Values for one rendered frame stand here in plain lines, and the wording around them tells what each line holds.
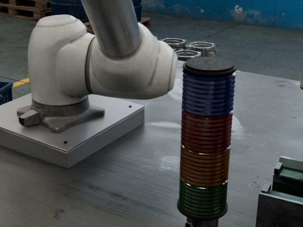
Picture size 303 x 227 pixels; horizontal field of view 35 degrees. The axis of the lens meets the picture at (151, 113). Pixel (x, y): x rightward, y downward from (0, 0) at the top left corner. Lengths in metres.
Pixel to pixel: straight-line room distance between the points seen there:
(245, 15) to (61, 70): 5.81
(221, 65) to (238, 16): 6.44
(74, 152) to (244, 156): 0.43
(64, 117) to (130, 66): 0.27
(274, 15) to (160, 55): 5.65
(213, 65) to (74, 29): 0.74
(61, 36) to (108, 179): 0.37
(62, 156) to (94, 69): 0.23
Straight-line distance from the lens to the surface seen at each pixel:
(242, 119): 1.50
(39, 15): 7.16
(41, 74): 1.26
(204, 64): 0.54
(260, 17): 6.86
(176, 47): 3.40
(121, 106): 1.41
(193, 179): 0.58
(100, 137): 1.27
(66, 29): 1.24
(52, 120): 1.29
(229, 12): 7.02
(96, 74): 1.19
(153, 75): 1.17
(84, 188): 1.11
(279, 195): 0.89
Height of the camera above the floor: 1.37
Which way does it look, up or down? 22 degrees down
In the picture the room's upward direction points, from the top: straight up
